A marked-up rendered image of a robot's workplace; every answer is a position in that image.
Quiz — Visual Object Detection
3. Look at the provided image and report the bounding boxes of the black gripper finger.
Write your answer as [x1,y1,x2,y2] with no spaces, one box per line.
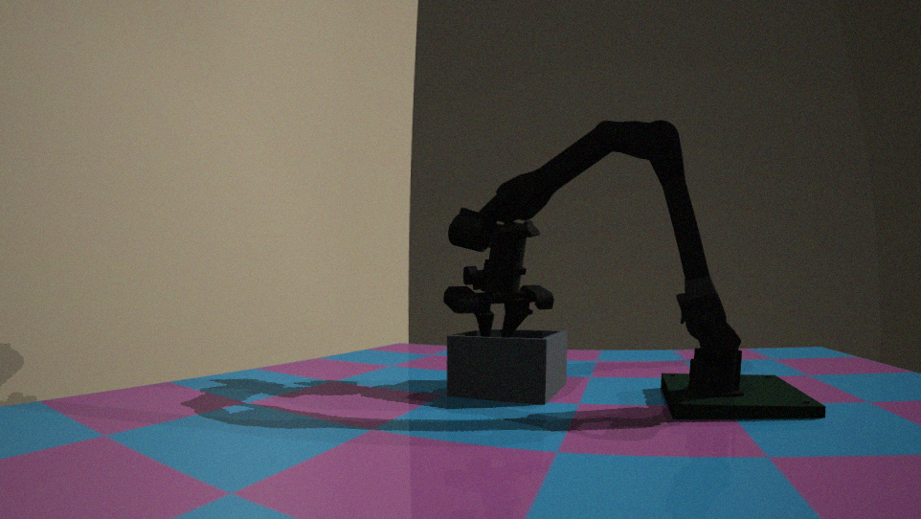
[501,304,533,338]
[474,311,495,337]

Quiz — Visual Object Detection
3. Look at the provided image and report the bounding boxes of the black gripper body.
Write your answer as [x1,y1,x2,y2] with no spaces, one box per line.
[443,257,554,314]

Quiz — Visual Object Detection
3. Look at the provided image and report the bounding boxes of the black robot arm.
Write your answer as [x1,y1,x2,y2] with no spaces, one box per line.
[448,121,744,397]

